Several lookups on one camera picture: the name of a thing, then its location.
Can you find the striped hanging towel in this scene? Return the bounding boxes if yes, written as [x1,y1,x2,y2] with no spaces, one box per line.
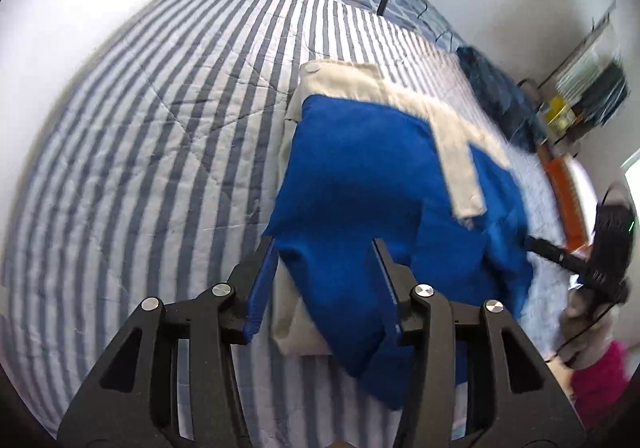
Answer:
[555,36,618,99]

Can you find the bright window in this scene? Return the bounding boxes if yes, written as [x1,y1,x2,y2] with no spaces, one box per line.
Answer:
[620,148,640,189]

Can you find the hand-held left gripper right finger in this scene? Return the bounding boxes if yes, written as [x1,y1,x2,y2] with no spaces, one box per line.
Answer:
[372,238,587,448]

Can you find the orange furniture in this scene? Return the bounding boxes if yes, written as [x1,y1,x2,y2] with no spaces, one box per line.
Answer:
[542,153,593,254]

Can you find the black metal clothes rack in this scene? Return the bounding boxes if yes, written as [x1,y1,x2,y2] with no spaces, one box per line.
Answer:
[517,0,631,149]

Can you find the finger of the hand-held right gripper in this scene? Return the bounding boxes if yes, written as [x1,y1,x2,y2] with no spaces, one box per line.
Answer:
[522,235,581,274]

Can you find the dark blue folded clothing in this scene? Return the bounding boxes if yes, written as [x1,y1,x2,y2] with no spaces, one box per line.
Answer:
[456,46,548,154]

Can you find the yellow box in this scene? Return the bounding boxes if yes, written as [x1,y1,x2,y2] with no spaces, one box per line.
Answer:
[544,96,578,131]

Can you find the white lace cover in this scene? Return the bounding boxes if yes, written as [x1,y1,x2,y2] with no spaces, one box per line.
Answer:
[565,155,601,229]

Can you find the dark hanging clothes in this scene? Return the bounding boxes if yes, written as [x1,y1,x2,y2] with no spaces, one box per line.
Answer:
[575,63,628,129]

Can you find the beige and blue work jacket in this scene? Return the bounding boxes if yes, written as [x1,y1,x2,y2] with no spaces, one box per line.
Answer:
[262,59,533,411]

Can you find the person's right hand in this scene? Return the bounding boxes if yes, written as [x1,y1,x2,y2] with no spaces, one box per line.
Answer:
[559,288,619,370]

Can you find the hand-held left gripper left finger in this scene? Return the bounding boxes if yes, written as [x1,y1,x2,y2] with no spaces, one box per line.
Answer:
[57,235,278,448]

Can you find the blue white striped blanket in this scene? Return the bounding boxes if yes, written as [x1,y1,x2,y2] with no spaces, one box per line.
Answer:
[0,0,571,448]

